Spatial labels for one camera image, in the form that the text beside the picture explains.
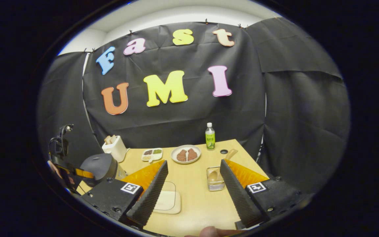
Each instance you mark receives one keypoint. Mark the toast slice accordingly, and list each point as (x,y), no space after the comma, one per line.
(106,140)
(113,138)

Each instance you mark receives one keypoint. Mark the clear plastic rice container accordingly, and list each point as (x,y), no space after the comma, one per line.
(176,207)

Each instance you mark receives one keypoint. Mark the dark grey rice cooker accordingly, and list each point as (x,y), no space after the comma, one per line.
(102,168)

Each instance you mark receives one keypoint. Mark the white toaster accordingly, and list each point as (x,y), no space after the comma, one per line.
(117,152)

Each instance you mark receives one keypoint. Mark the white round plate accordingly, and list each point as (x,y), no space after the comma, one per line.
(185,146)

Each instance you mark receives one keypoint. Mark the wooden spoon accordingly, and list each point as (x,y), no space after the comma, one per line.
(213,176)

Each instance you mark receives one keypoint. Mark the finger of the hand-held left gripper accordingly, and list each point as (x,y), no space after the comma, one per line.
(84,173)

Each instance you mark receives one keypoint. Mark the green label tea bottle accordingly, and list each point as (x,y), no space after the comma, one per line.
(210,138)

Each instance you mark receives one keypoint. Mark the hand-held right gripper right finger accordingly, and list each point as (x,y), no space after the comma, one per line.
(239,194)

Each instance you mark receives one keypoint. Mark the brown meat piece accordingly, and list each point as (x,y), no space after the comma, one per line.
(181,155)
(192,154)

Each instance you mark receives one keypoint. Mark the white divided bean dish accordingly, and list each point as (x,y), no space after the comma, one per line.
(152,154)

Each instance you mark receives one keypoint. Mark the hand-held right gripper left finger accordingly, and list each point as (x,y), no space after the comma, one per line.
(151,194)

